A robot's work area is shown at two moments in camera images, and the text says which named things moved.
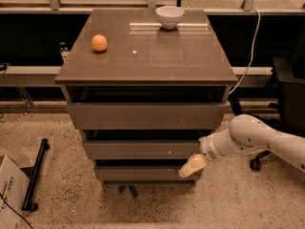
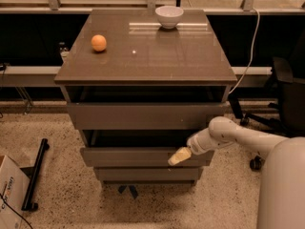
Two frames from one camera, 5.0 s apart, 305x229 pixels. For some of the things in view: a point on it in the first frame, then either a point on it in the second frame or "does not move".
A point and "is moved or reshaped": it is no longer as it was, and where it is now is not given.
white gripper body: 207,148 -> 197,145
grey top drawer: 147,115 does not move
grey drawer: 145,149 is moved or reshaped
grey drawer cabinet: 143,87 does not move
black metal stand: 31,173 does not move
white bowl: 170,16 does not move
